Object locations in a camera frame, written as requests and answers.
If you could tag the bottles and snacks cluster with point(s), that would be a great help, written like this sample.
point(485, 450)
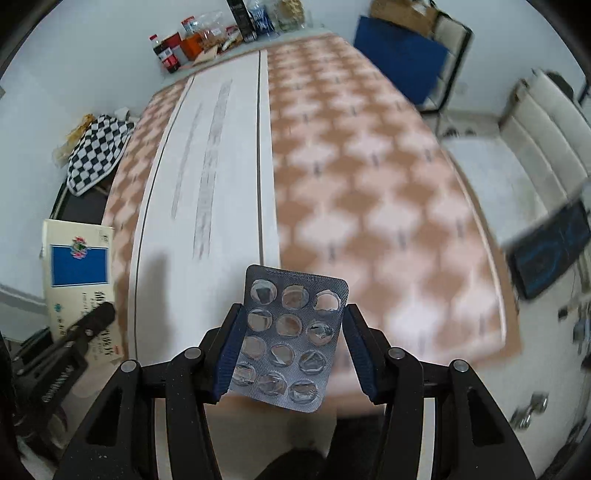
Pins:
point(208, 35)

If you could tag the silver pill blister pack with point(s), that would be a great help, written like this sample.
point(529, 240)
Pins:
point(293, 321)

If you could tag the patterned dining table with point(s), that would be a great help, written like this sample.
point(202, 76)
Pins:
point(302, 156)

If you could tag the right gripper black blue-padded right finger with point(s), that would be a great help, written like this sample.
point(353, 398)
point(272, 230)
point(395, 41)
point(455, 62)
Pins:
point(472, 439)

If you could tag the black chair under cloth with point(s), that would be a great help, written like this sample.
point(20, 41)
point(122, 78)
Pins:
point(88, 208)

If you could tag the person legs dark trousers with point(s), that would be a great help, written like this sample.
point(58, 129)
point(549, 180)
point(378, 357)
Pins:
point(300, 464)

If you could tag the cream blue medicine box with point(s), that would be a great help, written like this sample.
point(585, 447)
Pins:
point(77, 271)

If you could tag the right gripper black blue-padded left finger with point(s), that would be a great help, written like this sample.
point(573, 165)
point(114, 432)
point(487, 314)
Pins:
point(117, 437)

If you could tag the white cushioned bench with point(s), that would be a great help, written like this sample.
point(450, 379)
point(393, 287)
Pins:
point(537, 163)

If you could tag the brown cardboard box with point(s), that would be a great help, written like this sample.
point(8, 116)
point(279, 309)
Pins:
point(415, 16)

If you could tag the blue board on chair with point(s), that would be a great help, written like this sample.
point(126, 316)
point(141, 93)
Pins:
point(409, 60)

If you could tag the chrome dumbbell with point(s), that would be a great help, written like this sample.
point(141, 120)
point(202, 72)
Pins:
point(522, 417)

